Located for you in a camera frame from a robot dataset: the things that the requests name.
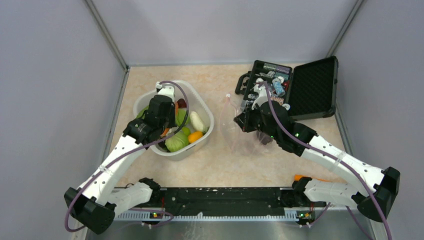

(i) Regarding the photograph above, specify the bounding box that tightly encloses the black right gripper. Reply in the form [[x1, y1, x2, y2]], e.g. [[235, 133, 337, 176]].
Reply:
[[234, 101, 280, 141]]

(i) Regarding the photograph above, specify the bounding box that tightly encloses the clear zip top bag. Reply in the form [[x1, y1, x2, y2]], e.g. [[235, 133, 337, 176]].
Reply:
[[218, 93, 273, 156]]

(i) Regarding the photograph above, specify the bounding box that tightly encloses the white plastic basket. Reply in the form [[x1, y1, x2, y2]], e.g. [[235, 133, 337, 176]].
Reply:
[[132, 80, 215, 161]]

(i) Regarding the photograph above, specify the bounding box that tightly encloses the dark purple round fruit toy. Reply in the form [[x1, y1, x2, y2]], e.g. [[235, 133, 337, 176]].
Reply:
[[256, 131, 273, 146]]

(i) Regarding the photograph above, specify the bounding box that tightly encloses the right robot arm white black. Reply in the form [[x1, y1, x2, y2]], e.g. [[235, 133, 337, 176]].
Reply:
[[233, 101, 400, 223]]

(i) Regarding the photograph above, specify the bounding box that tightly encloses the orange object behind right arm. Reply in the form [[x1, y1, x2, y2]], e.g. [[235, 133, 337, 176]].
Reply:
[[293, 174, 310, 182]]

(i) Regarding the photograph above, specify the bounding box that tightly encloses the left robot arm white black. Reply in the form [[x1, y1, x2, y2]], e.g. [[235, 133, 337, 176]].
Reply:
[[64, 94, 175, 234]]

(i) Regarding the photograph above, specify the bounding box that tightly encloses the orange carrot toy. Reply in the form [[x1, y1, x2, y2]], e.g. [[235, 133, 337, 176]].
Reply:
[[160, 102, 179, 138]]

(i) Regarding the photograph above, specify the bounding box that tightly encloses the green leafy vegetable toy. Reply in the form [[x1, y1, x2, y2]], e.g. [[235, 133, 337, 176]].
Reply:
[[136, 105, 149, 119]]

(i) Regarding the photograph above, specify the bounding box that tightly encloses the small green lime toy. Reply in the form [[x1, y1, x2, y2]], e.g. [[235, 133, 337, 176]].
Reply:
[[181, 126, 191, 137]]

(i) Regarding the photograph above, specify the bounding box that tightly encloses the green cabbage toy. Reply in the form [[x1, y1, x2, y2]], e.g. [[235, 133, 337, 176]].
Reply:
[[165, 131, 190, 153]]

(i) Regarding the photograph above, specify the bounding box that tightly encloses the white radish toy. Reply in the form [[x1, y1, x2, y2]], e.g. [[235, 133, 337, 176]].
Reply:
[[189, 111, 208, 133]]

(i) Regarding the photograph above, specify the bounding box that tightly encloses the small orange fruit toy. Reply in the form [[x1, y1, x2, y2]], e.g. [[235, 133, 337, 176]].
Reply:
[[187, 131, 204, 144]]

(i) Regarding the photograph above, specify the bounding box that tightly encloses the black poker chip case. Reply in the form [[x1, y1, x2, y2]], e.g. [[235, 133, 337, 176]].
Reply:
[[234, 56, 339, 121]]

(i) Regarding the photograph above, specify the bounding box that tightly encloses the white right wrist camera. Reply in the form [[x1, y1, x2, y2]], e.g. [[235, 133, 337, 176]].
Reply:
[[251, 81, 270, 110]]

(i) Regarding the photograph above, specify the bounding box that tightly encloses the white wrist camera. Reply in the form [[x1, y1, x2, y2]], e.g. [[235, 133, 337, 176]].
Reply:
[[155, 82, 175, 102], [251, 81, 270, 110]]

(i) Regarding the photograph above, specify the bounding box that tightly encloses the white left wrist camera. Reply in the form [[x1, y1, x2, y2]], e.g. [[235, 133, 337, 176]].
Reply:
[[155, 82, 175, 102]]

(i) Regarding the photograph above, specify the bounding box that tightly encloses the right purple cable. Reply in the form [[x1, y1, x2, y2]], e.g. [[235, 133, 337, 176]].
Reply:
[[258, 81, 393, 240]]

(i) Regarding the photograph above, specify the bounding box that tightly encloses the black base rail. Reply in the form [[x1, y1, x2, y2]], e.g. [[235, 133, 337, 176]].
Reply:
[[137, 186, 327, 217]]

